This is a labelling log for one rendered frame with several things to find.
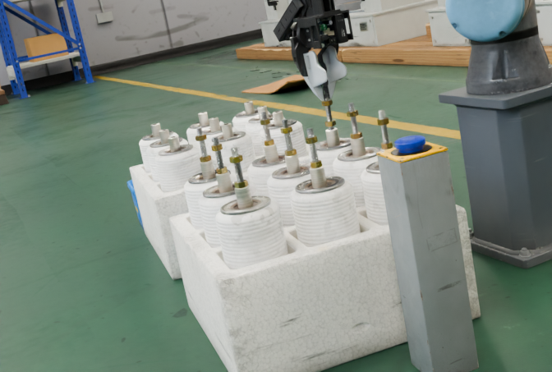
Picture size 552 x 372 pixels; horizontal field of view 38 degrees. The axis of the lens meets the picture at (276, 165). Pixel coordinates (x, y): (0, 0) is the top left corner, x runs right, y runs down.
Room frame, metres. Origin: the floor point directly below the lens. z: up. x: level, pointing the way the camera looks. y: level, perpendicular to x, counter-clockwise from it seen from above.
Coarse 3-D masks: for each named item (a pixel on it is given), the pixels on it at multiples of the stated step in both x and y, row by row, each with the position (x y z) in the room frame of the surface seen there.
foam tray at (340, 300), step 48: (192, 240) 1.23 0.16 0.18; (288, 240) 1.14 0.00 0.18; (336, 240) 1.10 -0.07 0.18; (384, 240) 1.09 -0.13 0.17; (192, 288) 1.29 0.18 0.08; (240, 288) 1.03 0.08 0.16; (288, 288) 1.05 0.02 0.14; (336, 288) 1.07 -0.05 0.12; (384, 288) 1.09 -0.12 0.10; (240, 336) 1.03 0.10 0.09; (288, 336) 1.05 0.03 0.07; (336, 336) 1.06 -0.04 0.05; (384, 336) 1.08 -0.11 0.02
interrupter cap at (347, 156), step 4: (368, 148) 1.32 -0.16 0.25; (372, 148) 1.31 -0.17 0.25; (376, 148) 1.31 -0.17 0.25; (344, 152) 1.32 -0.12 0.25; (348, 152) 1.32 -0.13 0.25; (368, 152) 1.30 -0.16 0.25; (372, 152) 1.29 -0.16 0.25; (376, 152) 1.28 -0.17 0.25; (340, 156) 1.30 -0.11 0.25; (344, 156) 1.29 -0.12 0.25; (348, 156) 1.30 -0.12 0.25; (352, 156) 1.29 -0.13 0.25; (364, 156) 1.27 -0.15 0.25; (368, 156) 1.26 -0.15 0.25; (372, 156) 1.26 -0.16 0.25; (340, 160) 1.28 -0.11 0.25; (344, 160) 1.27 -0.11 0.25; (348, 160) 1.26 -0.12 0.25; (352, 160) 1.26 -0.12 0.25; (356, 160) 1.26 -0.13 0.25
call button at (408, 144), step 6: (402, 138) 1.01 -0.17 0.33; (408, 138) 1.01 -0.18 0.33; (414, 138) 1.00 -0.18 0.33; (420, 138) 0.99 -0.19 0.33; (396, 144) 1.00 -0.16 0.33; (402, 144) 0.99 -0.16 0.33; (408, 144) 0.98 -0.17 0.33; (414, 144) 0.98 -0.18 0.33; (420, 144) 0.99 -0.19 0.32; (402, 150) 0.99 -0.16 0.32; (408, 150) 0.99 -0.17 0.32; (414, 150) 0.99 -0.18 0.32
